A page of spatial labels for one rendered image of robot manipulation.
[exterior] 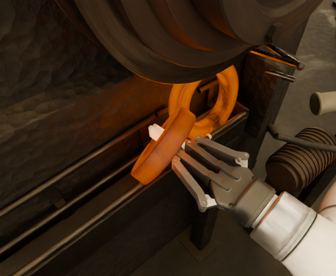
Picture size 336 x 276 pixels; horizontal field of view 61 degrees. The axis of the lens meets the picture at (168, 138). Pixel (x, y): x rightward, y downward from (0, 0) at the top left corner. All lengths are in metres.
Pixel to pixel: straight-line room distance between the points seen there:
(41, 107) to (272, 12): 0.34
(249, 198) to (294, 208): 0.06
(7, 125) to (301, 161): 0.72
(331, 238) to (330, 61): 2.04
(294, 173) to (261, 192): 0.43
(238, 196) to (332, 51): 2.16
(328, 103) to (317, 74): 1.41
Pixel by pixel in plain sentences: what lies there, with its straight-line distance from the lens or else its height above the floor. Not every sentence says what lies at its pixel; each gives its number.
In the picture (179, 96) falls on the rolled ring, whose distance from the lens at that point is 0.55.
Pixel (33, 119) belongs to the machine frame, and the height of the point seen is 0.87.
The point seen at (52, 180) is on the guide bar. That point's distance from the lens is 0.54.
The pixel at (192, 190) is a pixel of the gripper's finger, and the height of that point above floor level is 0.77.
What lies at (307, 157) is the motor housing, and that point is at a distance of 0.90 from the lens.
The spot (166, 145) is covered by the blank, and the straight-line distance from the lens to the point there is 0.44.
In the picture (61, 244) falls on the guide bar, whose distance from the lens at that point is 0.54.
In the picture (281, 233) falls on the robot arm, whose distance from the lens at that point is 0.44.
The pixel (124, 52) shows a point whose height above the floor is 0.99.
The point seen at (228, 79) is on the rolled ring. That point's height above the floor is 0.79.
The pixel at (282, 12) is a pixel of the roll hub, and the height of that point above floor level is 1.01.
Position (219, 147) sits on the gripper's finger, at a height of 0.79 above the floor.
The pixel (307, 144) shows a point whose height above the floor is 0.57.
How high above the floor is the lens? 1.17
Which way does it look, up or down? 48 degrees down
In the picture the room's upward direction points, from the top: straight up
